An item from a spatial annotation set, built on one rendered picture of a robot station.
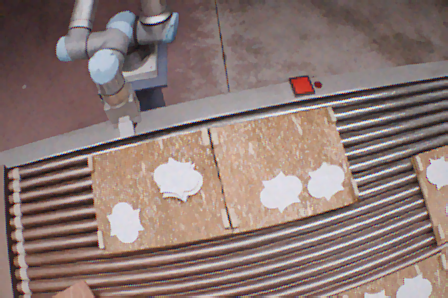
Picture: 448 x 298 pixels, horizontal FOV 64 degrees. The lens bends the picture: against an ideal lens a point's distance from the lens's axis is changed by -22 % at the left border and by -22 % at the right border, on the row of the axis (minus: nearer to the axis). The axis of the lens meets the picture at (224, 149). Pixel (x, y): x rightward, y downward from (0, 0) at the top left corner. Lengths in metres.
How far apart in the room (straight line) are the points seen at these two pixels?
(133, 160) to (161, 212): 0.20
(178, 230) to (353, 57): 1.95
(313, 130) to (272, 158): 0.17
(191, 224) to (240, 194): 0.17
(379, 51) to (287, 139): 1.76
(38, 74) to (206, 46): 1.26
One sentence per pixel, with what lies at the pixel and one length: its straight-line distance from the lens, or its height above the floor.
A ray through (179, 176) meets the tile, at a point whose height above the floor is 0.98.
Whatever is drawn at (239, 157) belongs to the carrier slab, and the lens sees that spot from 1.38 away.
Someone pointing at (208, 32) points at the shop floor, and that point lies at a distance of 2.93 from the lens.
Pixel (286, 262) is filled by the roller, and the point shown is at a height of 0.92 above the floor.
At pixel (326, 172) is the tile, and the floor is 0.95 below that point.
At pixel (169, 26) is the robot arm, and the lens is 1.46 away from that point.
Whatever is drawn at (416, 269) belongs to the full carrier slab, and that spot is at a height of 0.94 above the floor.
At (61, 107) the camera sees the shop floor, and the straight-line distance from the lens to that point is 2.84.
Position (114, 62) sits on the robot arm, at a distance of 1.02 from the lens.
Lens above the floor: 2.19
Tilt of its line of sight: 64 degrees down
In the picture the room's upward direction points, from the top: 4 degrees counter-clockwise
